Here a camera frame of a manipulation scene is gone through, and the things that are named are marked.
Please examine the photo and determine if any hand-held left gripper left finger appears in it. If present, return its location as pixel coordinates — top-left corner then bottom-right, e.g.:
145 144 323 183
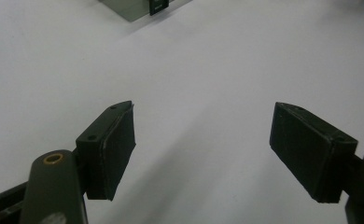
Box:
75 100 137 202

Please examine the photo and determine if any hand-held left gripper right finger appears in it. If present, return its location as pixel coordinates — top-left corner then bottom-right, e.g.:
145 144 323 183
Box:
269 101 359 204

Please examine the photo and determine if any grey clear plastic organizer box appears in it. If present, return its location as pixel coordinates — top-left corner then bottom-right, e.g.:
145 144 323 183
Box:
97 0 193 23

